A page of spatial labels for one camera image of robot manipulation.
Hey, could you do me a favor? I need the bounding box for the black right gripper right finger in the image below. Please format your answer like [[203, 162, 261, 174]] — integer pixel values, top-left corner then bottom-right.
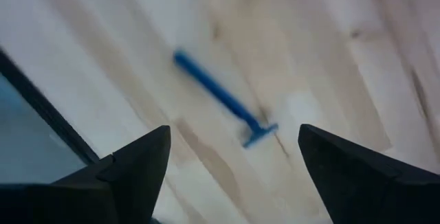
[[297, 123, 440, 224]]

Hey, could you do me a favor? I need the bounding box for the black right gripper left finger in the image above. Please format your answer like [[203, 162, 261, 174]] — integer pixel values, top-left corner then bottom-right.
[[0, 124, 172, 224]]

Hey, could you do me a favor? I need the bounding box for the blue disposable razor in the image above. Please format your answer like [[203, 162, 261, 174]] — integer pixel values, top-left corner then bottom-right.
[[172, 49, 279, 149]]

